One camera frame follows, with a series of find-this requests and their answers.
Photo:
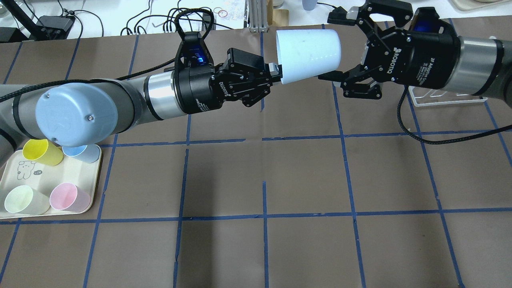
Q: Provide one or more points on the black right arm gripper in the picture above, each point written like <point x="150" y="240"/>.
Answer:
<point x="428" y="60"/>

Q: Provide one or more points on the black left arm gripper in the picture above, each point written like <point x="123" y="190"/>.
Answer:
<point x="197" y="90"/>

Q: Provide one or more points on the light blue plastic cup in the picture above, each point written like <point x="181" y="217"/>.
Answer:
<point x="307" y="53"/>

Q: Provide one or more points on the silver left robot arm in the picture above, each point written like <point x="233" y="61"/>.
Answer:
<point x="82" y="112"/>

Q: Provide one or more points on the pink plastic cup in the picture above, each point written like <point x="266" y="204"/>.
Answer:
<point x="70" y="198"/>

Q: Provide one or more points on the yellow plastic cup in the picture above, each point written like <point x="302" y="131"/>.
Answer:
<point x="42" y="151"/>

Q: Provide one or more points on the light green plastic cup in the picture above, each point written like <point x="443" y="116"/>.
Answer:
<point x="25" y="200"/>

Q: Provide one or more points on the black power adapter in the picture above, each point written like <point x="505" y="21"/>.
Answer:
<point x="55" y="27"/>

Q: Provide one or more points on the cream serving tray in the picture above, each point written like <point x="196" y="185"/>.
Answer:
<point x="18" y="171"/>

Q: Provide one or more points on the aluminium frame post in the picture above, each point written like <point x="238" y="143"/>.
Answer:
<point x="257" y="16"/>

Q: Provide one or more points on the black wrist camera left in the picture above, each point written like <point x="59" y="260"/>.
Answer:
<point x="192" y="51"/>

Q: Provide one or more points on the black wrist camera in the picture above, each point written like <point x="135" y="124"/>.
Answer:
<point x="192" y="51"/>
<point x="426" y="19"/>

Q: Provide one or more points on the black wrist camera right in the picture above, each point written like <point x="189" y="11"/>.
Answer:
<point x="426" y="19"/>

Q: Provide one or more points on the white wire cup rack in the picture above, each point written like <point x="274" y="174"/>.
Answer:
<point x="431" y="97"/>

